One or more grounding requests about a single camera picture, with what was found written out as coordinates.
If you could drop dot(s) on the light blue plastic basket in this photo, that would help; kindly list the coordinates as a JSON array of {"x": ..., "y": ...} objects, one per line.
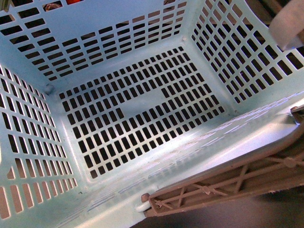
[{"x": 102, "y": 101}]

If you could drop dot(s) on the brown basket handle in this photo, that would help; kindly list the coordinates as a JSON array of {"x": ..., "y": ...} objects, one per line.
[{"x": 271, "y": 168}]

